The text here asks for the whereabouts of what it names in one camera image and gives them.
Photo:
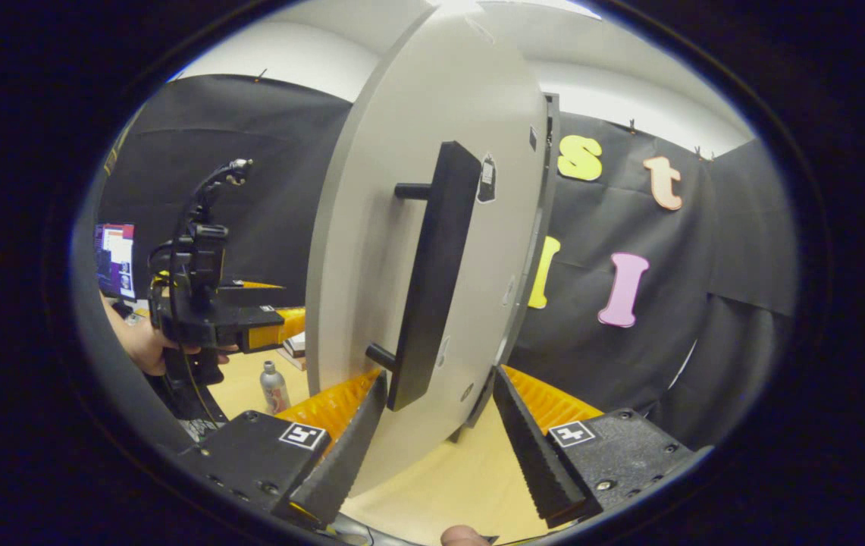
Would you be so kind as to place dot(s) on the computer monitor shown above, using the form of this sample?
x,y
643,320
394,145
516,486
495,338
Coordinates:
x,y
117,262

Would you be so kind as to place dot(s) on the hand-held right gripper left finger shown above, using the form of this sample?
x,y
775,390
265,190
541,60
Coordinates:
x,y
349,447

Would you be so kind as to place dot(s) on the brown book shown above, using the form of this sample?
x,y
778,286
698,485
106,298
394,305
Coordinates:
x,y
297,362

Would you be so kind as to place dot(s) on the beige cabinet door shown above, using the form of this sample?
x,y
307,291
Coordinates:
x,y
371,250

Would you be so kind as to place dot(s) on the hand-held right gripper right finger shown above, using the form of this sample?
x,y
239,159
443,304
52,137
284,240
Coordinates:
x,y
531,447

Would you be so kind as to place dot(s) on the silver bottle with red label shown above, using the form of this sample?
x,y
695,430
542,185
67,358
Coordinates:
x,y
274,390

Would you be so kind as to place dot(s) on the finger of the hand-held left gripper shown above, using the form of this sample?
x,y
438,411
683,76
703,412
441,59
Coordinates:
x,y
265,337
231,286

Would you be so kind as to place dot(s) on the black backdrop cloth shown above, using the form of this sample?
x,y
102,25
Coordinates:
x,y
705,303

